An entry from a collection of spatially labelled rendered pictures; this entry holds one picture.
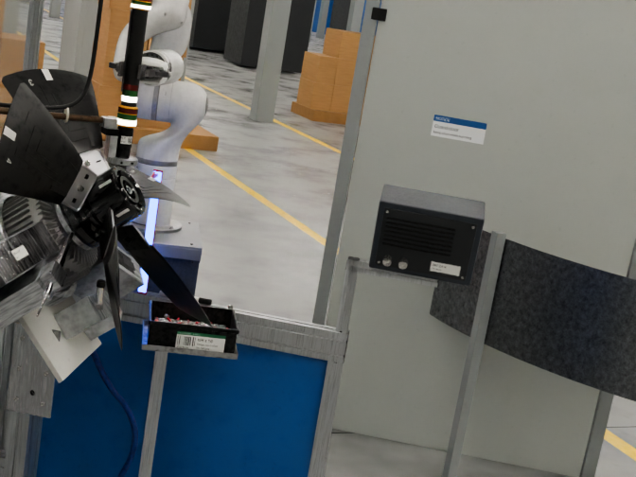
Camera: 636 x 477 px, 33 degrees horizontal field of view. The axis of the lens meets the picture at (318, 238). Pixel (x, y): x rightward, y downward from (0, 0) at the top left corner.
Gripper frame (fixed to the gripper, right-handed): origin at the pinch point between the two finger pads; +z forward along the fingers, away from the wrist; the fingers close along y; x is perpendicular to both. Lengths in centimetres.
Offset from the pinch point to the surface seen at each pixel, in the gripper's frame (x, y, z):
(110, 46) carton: -43, 241, -773
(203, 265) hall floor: -138, 51, -392
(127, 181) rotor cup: -23.0, -4.1, 7.2
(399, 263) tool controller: -38, -65, -31
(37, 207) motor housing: -30.4, 11.8, 16.1
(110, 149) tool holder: -17.5, 1.8, 2.8
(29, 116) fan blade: -9.7, 10.2, 30.6
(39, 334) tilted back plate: -55, 6, 23
